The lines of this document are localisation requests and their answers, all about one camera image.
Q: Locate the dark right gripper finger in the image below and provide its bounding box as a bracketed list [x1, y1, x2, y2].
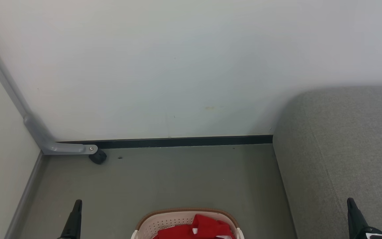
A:
[347, 198, 370, 239]

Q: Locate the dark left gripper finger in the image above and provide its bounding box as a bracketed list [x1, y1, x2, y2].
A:
[58, 199, 83, 239]

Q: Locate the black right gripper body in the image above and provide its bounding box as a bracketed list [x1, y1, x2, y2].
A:
[363, 227, 382, 239]

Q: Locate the red garment with white trim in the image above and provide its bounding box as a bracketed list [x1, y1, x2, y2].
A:
[153, 214, 235, 239]

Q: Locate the grey fabric sofa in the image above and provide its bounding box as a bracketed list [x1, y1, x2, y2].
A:
[273, 86, 382, 239]

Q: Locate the grey skirting strip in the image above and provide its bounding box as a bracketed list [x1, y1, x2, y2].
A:
[5, 151, 44, 239]

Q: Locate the black caster wheel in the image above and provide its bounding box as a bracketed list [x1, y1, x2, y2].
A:
[89, 149, 107, 165]

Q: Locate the cream perforated laundry basket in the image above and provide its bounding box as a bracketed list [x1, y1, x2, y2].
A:
[131, 208, 244, 239]

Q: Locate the black baseboard strip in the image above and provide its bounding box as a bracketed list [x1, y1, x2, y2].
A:
[57, 134, 274, 149]

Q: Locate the grey metal frame leg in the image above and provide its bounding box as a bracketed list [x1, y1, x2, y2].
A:
[0, 22, 98, 156]

